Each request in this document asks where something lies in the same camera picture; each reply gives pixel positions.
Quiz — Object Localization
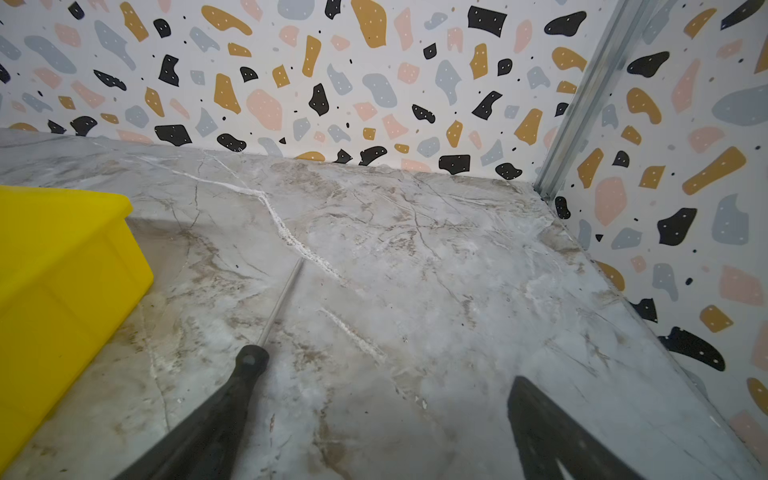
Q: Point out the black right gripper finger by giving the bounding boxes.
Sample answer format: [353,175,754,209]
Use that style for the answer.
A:
[507,376,641,479]

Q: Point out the black handled screwdriver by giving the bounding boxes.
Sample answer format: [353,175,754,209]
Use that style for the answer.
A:
[117,259,304,479]

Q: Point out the yellow plastic bin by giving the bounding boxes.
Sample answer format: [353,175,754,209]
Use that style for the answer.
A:
[1,186,154,469]

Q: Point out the aluminium corner frame post right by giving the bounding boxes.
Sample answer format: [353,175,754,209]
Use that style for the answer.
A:
[534,0,657,204]

